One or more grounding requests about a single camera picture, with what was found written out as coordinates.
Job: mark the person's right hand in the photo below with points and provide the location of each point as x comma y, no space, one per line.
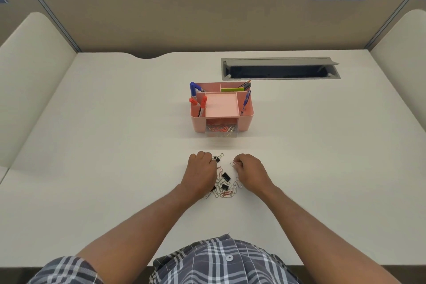
252,174

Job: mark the person's left hand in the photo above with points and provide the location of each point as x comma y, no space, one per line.
199,174

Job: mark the person's right fingers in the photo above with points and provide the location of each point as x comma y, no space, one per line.
241,160

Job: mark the person's left fingers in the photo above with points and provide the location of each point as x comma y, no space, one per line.
202,157

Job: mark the silver paper clip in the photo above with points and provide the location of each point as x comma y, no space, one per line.
233,163

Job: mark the person's right forearm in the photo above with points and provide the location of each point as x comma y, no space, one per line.
316,237

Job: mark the person's left forearm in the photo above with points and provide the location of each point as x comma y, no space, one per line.
139,237

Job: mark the clear plastic drawer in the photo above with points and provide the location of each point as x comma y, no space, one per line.
221,133

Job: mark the paper clips heap in drawer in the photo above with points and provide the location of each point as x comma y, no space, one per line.
221,129

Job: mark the pile of coloured paper clips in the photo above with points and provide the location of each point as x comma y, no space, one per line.
227,193

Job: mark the red marker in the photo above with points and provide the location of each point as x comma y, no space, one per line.
193,101
203,103

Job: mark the pink desk organizer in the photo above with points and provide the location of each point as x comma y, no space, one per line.
222,104

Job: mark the blue pen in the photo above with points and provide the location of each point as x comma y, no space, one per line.
246,100

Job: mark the blue marker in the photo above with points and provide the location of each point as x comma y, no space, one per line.
194,86

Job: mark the green sticky note pad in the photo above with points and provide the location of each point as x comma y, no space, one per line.
232,89

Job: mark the plaid shirt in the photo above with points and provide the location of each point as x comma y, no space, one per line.
216,262

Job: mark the beige partition panel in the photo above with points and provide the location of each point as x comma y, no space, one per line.
206,17

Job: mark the white side divider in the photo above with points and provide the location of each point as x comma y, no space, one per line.
30,77
404,60

